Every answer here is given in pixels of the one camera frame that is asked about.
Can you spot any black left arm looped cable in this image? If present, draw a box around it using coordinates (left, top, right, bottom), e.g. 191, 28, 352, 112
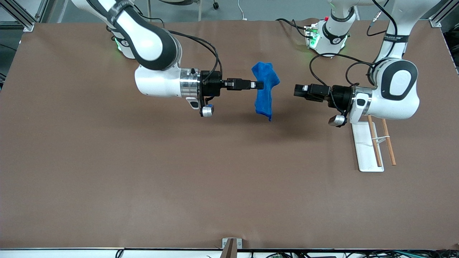
309, 53, 377, 87

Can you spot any aluminium frame profile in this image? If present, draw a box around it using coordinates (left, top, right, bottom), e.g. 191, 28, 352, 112
0, 0, 49, 32
429, 0, 459, 28

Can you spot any black base power cable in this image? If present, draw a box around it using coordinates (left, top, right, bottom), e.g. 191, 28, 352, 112
275, 18, 309, 38

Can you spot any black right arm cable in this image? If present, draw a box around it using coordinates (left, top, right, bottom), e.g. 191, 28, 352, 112
167, 30, 223, 81

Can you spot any thin white cable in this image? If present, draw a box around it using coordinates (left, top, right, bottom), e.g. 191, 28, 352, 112
237, 0, 249, 21

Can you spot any white base connector box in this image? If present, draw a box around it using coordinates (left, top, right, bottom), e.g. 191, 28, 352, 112
304, 22, 320, 49

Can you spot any blue microfibre towel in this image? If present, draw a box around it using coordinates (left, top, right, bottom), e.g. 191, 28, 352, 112
251, 62, 280, 122

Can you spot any metal table edge bracket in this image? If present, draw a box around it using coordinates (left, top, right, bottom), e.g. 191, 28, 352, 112
222, 237, 243, 258

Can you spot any white rack with wooden rods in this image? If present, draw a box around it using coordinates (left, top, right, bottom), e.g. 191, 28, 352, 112
351, 115, 397, 173

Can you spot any black left arm hanging cable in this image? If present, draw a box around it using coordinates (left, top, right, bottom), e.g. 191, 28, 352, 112
366, 0, 399, 37

